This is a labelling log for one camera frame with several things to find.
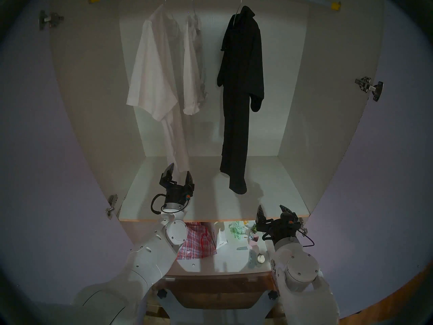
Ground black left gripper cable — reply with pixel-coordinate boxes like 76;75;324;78
151;193;169;215

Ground brown wooden cabinet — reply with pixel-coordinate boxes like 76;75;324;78
159;274;278;309

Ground red plaid woven bag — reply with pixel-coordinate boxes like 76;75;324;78
177;222;218;260

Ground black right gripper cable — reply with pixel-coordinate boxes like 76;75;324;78
297;228;315;247

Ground lilac wardrobe door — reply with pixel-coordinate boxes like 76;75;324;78
308;0;433;318
0;3;136;325

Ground white paper bag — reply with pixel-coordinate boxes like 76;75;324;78
216;228;229;250

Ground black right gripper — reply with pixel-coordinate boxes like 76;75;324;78
256;204;302;242

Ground black shirt and pants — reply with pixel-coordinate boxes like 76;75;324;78
217;6;264;194

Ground small white ruffled blouse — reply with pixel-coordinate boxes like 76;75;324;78
183;15;208;115

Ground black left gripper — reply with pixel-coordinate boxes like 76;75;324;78
160;164;195;208

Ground long white short-sleeve shirt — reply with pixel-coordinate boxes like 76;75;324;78
126;4;190;172

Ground grey robot torso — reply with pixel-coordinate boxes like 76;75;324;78
159;289;284;325

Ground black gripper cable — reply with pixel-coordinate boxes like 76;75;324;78
151;193;169;215
297;228;315;247

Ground white wardrobe carcass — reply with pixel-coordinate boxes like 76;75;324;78
49;0;386;277

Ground green white plastic bag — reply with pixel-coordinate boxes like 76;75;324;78
228;221;249;240

